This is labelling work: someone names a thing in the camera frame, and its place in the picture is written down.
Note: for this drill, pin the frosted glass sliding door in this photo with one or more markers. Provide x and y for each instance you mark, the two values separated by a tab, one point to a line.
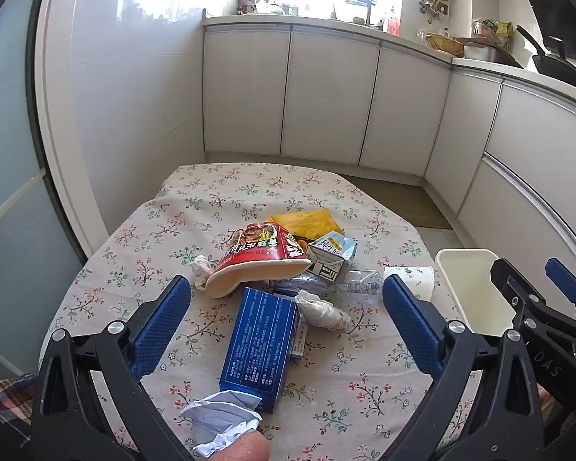
9	153

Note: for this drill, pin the red instant noodle cup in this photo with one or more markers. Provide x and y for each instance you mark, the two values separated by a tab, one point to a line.
259	249

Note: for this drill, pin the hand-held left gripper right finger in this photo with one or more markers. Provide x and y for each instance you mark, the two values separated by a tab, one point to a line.
413	326

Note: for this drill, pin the white paper cup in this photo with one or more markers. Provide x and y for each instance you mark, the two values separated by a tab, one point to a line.
415	278

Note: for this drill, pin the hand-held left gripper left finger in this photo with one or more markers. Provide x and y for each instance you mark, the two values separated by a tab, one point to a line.
163	326

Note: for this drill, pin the black wok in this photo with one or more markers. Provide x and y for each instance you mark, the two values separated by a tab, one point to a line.
561	69

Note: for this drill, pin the clear plastic bottle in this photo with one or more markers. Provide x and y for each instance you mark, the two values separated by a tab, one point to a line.
360	284

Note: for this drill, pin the woven basket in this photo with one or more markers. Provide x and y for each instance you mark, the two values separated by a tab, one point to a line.
444	44

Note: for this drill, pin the small white blue box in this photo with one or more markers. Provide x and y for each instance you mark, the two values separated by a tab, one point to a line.
300	336

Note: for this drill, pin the blue cardboard box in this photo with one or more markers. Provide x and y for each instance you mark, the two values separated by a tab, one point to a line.
259	341

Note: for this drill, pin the person's bare knee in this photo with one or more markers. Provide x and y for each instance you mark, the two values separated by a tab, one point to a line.
242	447

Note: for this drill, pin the plaid cloth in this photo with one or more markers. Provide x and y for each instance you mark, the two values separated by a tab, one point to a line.
9	398

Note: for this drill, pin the yellow packet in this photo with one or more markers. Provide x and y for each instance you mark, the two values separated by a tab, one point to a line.
307	223

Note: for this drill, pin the white plastic bin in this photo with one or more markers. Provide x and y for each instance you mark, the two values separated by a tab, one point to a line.
470	288

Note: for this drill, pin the white kitchen cabinets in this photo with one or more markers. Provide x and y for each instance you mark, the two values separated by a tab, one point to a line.
326	96

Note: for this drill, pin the orange bottle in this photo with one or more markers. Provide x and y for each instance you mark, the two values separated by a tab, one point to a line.
393	21

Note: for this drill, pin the floral tablecloth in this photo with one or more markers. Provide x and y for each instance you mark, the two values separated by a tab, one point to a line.
269	187

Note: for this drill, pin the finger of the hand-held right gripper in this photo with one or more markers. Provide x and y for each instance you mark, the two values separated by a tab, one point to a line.
564	278
509	283

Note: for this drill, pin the blue dish rack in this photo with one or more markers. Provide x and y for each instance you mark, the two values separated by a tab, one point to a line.
360	2

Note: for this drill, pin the white paper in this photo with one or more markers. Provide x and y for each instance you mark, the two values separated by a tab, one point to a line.
221	413

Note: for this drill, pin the metal basin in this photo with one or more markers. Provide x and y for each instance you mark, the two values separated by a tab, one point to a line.
489	53

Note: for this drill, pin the white kitchen countertop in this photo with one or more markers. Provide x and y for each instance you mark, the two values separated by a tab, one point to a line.
317	21

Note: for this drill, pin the green yellow snack bag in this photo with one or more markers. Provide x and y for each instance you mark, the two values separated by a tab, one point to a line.
504	33

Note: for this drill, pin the white blue milk carton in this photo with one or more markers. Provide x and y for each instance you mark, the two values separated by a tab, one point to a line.
329	259

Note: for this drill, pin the orange snack packet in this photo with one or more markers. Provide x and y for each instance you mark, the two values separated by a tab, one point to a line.
301	242

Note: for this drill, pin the crumpled white tissue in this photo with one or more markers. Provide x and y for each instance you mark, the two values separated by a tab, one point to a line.
202	269
321	312

